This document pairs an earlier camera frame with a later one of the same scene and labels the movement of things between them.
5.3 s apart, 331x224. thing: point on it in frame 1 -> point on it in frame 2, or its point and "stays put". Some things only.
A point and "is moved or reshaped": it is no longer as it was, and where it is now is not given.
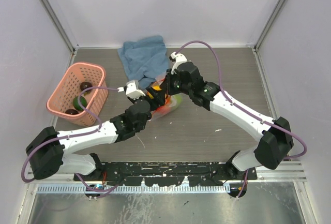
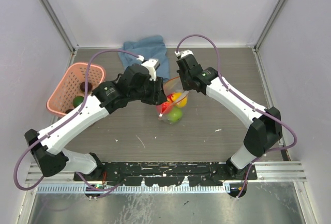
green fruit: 83,102 stays put
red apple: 162,109 -> 169,98
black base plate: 165,173 stays put
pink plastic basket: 83,85 stays put
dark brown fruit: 72,112 stays put
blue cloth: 145,60 stays put
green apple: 179,98 -> 176,115
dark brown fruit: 85,85 stays put
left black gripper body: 142,126 -> 144,92
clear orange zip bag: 171,101 is moved or reshaped
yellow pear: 156,87 is moved or reshaped
